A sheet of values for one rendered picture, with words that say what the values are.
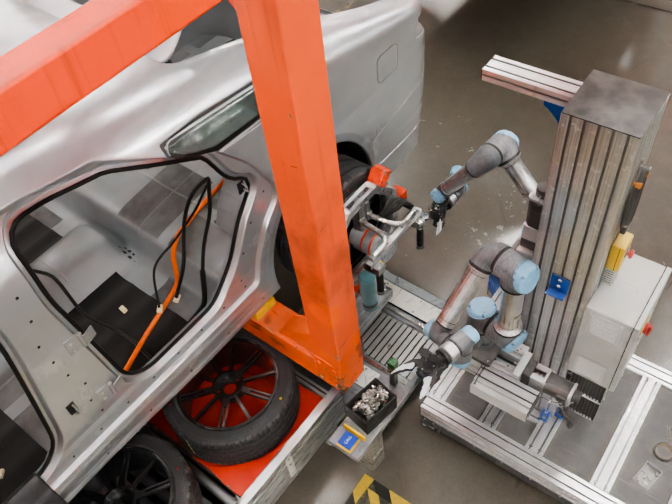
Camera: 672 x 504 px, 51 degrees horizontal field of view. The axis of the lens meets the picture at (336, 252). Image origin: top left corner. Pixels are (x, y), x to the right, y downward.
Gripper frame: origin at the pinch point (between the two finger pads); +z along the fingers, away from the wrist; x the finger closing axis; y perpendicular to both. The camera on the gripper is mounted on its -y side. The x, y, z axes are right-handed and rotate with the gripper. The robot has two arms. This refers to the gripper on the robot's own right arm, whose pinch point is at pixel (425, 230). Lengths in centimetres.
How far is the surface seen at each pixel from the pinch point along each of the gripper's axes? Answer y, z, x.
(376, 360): -82, 37, -8
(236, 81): 102, 50, -54
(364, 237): 7.9, 25.6, -18.0
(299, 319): -9, 73, -23
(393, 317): -78, 10, -15
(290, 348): -19, 84, -21
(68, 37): 191, 136, 5
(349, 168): 34, 11, -35
